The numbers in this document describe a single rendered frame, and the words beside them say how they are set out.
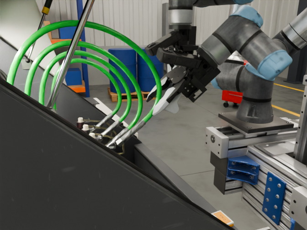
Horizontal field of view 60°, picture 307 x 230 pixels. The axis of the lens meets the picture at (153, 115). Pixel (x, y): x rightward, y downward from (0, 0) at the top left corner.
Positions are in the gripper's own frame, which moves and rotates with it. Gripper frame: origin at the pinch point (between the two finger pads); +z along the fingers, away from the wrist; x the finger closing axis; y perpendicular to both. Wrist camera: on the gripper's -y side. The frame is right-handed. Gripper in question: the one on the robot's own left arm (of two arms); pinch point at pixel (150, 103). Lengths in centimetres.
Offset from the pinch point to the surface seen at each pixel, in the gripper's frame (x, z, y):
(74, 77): 499, 173, 101
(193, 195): -13.9, 9.6, 23.8
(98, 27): 0.1, -5.9, -23.7
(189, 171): 128, 57, 162
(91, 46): 6.9, -0.1, -20.7
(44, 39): 31.6, 13.1, -28.2
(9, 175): -39.8, 6.9, -28.0
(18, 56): -4.6, 9.2, -32.6
